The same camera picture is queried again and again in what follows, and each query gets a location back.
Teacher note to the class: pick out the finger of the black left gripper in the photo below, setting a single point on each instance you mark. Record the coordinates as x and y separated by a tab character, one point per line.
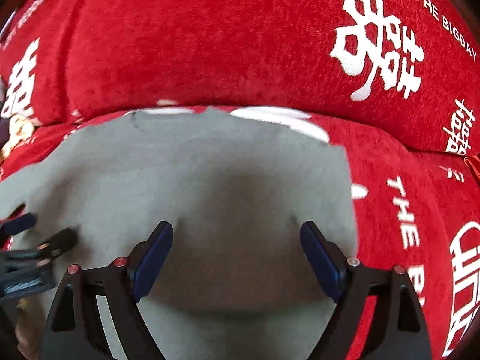
17	225
58	244

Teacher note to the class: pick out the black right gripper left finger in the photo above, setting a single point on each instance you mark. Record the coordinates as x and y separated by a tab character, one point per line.
74	328

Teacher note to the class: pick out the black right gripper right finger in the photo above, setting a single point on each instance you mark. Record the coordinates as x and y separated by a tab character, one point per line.
397	329

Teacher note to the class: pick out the grey knitted sweater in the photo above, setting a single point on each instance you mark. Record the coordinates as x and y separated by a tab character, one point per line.
236	283

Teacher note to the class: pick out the orange cloth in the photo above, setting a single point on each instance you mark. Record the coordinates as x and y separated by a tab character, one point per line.
14	130

